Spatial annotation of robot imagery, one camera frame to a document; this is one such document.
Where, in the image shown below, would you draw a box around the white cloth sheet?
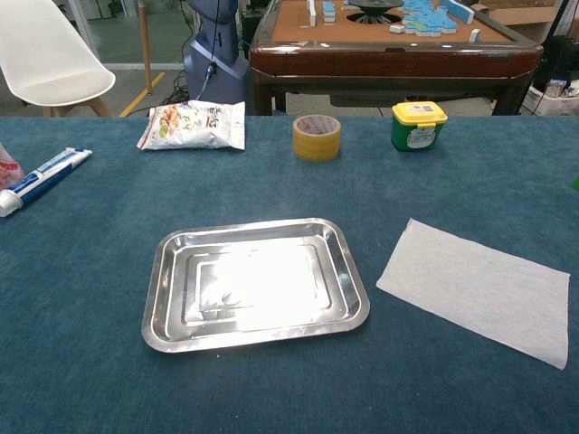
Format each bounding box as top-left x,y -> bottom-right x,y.
375,217 -> 571,371

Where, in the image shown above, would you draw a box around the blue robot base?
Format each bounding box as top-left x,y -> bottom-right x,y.
183,0 -> 250,112

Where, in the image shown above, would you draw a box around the rectangular steel tray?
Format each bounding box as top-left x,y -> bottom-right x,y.
141,218 -> 371,354

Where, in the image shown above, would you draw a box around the yellow tape roll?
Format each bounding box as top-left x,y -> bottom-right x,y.
292,114 -> 344,162

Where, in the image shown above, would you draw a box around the white snack bag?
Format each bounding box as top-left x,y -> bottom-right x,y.
137,100 -> 247,152

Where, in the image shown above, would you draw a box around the green container yellow lid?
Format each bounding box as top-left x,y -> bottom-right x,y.
390,101 -> 449,153

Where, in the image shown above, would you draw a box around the brown mahjong table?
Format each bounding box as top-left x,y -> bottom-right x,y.
248,0 -> 545,117

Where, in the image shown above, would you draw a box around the black mahjong table dome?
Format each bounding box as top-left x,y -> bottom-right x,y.
346,0 -> 404,24

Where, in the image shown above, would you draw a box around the blue mahjong tile pile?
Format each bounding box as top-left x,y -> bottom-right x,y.
400,0 -> 458,36

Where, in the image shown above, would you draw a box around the blue white toothpaste tube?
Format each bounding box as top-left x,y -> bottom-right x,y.
0,146 -> 93,219

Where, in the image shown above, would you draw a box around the long mahjong tile row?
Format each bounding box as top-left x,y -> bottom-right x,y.
445,0 -> 475,24

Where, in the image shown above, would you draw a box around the white storage box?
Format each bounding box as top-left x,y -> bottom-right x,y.
527,79 -> 579,117

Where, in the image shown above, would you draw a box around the white chair wooden legs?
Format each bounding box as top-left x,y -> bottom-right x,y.
0,0 -> 117,118

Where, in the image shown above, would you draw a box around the cardboard box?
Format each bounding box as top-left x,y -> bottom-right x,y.
479,0 -> 557,26

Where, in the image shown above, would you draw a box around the black floor cable bundle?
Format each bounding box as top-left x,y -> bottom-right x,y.
166,67 -> 189,106

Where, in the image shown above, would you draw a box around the wooden post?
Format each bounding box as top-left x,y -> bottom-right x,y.
138,0 -> 154,95

